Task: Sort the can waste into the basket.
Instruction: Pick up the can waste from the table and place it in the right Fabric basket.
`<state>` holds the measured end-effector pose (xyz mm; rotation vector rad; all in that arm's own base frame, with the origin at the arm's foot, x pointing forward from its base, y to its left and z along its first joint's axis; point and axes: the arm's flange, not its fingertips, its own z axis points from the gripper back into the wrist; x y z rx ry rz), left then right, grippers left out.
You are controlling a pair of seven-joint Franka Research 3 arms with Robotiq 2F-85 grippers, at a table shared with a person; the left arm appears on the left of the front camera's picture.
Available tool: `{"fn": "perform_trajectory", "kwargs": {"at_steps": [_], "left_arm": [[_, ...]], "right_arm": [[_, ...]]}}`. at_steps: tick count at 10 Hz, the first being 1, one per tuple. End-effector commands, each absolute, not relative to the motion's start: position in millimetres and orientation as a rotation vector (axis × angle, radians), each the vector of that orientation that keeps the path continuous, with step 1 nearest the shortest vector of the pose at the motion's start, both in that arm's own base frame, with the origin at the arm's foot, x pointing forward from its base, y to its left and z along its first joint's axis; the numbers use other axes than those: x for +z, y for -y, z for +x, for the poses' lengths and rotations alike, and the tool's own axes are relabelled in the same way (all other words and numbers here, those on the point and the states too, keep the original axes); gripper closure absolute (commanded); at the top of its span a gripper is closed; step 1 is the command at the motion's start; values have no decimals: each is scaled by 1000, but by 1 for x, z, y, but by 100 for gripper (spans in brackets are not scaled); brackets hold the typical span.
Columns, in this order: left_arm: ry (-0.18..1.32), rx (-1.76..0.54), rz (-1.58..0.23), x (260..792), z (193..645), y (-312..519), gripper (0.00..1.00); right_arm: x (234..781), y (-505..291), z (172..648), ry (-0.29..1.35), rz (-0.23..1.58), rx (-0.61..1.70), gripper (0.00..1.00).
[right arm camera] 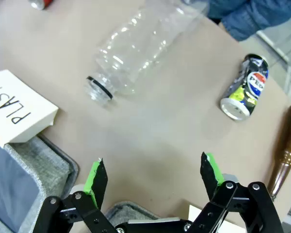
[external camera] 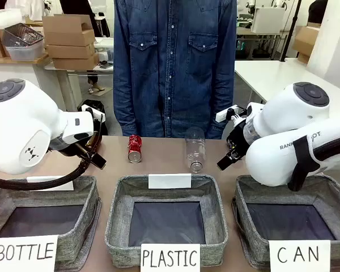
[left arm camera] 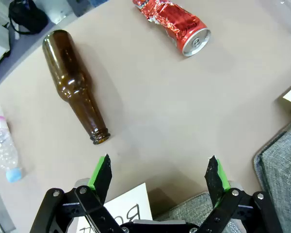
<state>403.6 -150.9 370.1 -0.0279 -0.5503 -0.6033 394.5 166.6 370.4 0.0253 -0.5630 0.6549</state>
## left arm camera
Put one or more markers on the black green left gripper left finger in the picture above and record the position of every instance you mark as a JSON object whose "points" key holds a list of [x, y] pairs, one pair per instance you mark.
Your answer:
{"points": [[100, 174]]}

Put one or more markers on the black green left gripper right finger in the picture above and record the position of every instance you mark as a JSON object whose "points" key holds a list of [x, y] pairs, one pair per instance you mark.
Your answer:
{"points": [[215, 177]]}

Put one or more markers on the pink-label plastic bottle blue cap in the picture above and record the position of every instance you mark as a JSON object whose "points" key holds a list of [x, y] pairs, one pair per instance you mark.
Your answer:
{"points": [[2, 145]]}

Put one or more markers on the amber brown glass bottle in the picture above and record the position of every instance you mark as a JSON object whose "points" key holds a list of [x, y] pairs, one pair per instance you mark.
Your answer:
{"points": [[65, 70]]}

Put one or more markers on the large clear plastic bottle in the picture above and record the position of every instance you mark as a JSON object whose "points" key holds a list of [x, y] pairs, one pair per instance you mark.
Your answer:
{"points": [[286, 17]]}

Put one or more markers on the grey fabric bottle basket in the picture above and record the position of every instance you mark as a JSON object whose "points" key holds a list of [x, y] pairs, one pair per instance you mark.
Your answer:
{"points": [[184, 208]]}

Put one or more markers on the grey fabric plastic basket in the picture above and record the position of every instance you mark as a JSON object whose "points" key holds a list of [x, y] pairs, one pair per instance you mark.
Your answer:
{"points": [[281, 165]]}

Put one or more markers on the crushed red soda can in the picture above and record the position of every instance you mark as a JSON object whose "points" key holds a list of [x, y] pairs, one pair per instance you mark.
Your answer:
{"points": [[182, 24]]}

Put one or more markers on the black backpack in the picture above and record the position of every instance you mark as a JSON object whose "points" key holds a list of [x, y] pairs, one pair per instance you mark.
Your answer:
{"points": [[29, 14]]}

